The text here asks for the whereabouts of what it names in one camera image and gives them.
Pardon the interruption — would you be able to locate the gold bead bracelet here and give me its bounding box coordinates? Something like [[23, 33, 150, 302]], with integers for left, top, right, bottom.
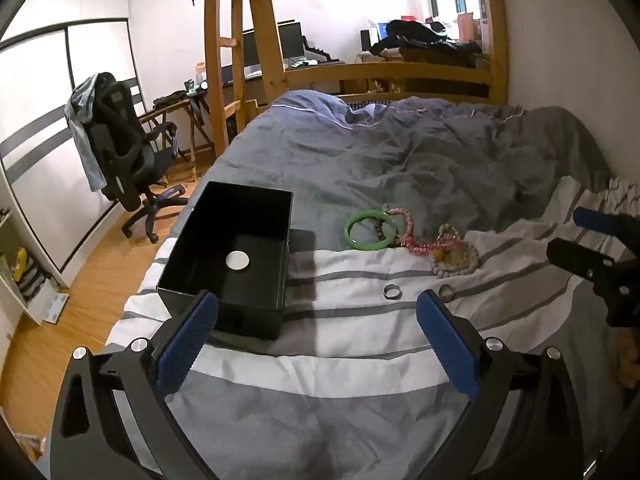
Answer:
[[433, 224, 474, 267]]

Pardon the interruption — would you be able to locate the pink crystal bead bracelet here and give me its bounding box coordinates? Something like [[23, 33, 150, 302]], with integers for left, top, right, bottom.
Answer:
[[399, 222, 464, 257]]

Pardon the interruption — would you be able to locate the green jade bangle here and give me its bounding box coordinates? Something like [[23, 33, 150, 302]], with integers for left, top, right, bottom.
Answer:
[[343, 209, 398, 252]]

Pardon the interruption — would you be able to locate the black jewelry box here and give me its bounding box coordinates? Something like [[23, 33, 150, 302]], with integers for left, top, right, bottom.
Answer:
[[157, 181, 294, 340]]

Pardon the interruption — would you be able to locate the right hand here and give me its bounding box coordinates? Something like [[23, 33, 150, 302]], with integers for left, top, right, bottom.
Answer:
[[616, 328, 640, 389]]

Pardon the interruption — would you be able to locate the white bathroom scale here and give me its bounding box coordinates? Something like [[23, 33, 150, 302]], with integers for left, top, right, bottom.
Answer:
[[43, 292, 70, 324]]

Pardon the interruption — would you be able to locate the white corner shelf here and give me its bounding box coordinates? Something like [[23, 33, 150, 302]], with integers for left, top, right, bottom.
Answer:
[[0, 164, 61, 328]]

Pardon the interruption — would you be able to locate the white grey striped sheet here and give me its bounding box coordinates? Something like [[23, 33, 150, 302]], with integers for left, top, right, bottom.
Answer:
[[102, 173, 640, 480]]

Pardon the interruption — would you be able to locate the white round sticker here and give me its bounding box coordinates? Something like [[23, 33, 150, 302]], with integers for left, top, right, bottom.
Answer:
[[224, 250, 250, 271]]

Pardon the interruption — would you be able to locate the grey duvet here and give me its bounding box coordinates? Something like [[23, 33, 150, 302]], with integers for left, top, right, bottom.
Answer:
[[172, 90, 612, 252]]

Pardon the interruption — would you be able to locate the white sliding wardrobe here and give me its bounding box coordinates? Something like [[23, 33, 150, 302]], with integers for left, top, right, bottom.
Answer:
[[1, 18, 146, 284]]

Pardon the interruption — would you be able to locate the black office chair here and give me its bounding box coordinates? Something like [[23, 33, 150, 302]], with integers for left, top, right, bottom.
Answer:
[[86, 73, 188, 244]]

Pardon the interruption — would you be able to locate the black clothes pile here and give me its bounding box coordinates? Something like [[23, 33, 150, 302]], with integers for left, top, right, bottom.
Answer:
[[369, 20, 483, 58]]

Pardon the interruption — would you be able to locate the wooden folding table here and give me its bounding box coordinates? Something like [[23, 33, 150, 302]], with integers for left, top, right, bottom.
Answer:
[[139, 98, 216, 181]]

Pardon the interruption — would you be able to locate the blue garment on chair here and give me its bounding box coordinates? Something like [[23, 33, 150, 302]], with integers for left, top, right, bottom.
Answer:
[[64, 74, 106, 192]]

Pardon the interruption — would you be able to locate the computer monitor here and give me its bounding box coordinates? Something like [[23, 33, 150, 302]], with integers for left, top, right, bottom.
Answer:
[[243, 20, 305, 74]]

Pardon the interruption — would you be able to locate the dark desk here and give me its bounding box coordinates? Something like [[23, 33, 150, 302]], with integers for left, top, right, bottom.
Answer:
[[243, 62, 346, 106]]

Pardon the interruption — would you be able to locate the wooden ladder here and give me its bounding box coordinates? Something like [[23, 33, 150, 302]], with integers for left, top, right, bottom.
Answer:
[[203, 0, 248, 158]]

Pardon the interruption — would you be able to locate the wooden bunk bed frame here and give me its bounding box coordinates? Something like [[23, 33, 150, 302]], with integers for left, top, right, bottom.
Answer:
[[250, 0, 509, 105]]

